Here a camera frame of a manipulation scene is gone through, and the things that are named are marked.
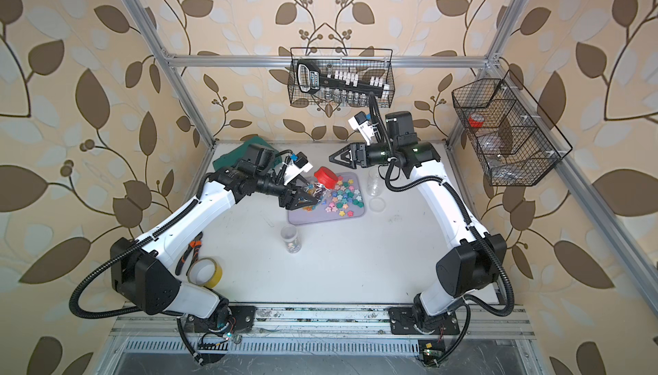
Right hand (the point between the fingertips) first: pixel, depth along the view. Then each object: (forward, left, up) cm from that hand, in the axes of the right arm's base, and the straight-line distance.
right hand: (336, 159), depth 71 cm
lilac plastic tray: (-1, +7, -29) cm, 30 cm away
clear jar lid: (+5, -15, -34) cm, 37 cm away
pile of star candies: (+7, -2, -32) cm, 33 cm away
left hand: (-5, +8, -8) cm, 12 cm away
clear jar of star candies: (+11, -15, -28) cm, 34 cm away
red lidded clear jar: (-5, +3, -2) cm, 6 cm away
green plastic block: (+28, +48, -29) cm, 62 cm away
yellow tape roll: (-22, +40, -31) cm, 55 cm away
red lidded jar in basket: (+15, -45, 0) cm, 47 cm away
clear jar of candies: (-10, +17, -26) cm, 32 cm away
